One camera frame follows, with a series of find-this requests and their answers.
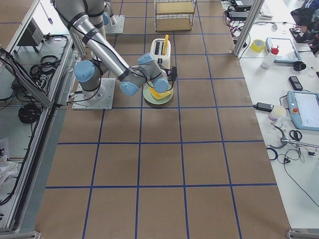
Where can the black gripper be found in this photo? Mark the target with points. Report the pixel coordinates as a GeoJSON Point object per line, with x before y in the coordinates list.
{"type": "Point", "coordinates": [168, 85]}

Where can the white two-slot toaster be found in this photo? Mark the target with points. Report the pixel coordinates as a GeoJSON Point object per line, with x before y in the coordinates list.
{"type": "Point", "coordinates": [163, 61]}

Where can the toast slice in toaster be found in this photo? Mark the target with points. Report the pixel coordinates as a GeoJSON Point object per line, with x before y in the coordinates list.
{"type": "Point", "coordinates": [165, 44]}

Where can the triangular bread on plate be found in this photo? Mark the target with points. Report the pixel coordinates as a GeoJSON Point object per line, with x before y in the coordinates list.
{"type": "Point", "coordinates": [159, 96]}

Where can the light green plate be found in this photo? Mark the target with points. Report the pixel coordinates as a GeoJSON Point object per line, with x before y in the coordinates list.
{"type": "Point", "coordinates": [150, 99]}

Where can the yellow tape roll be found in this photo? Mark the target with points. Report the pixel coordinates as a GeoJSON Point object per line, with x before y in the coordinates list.
{"type": "Point", "coordinates": [257, 45]}

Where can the black power adapter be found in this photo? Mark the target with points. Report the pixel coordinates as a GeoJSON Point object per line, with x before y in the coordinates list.
{"type": "Point", "coordinates": [263, 107]}

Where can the white bottle red cap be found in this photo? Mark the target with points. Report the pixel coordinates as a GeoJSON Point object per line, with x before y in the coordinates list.
{"type": "Point", "coordinates": [270, 58]}

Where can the white paper cup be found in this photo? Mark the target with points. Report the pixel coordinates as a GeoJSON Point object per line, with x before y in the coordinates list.
{"type": "Point", "coordinates": [277, 112]}

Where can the blue teach pendant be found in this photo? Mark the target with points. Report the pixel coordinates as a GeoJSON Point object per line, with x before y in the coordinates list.
{"type": "Point", "coordinates": [287, 50]}
{"type": "Point", "coordinates": [304, 109]}

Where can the black scissors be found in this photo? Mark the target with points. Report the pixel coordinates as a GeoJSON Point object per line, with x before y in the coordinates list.
{"type": "Point", "coordinates": [295, 135]}

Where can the wire basket with wooden shelves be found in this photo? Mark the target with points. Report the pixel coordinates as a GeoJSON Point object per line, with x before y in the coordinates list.
{"type": "Point", "coordinates": [174, 15]}

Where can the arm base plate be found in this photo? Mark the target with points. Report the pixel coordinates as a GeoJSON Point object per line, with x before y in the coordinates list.
{"type": "Point", "coordinates": [120, 25]}
{"type": "Point", "coordinates": [98, 99]}

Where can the aluminium frame post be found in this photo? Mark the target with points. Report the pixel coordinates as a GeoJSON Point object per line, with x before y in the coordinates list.
{"type": "Point", "coordinates": [256, 6]}

